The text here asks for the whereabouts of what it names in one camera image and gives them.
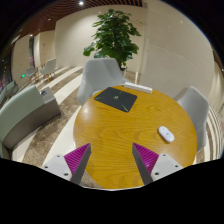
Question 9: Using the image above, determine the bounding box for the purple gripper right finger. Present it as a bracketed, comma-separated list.
[132, 143, 182, 185]

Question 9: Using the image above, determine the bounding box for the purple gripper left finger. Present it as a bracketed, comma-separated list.
[42, 143, 91, 185]

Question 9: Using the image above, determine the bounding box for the white computer mouse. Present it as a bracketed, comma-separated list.
[158, 126, 175, 143]

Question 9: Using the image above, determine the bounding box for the black mouse pad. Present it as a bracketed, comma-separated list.
[94, 87, 137, 112]

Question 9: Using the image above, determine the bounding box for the round wooden table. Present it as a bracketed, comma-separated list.
[73, 89, 197, 189]

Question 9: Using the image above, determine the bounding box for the green grey sofa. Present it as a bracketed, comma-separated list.
[0, 85, 61, 159]

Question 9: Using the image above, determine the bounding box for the grey chair right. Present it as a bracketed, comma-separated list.
[175, 86, 209, 151]

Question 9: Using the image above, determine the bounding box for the white keyboard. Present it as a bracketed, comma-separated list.
[124, 82, 152, 94]

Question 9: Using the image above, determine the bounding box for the grey chair behind table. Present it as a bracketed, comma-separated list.
[77, 58, 127, 105]

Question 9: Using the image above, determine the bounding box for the white background chair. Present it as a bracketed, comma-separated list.
[40, 58, 56, 80]

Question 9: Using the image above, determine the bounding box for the small grey background chair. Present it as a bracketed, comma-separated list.
[26, 66, 36, 84]

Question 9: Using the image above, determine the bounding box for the large green potted plant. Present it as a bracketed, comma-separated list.
[83, 9, 141, 70]

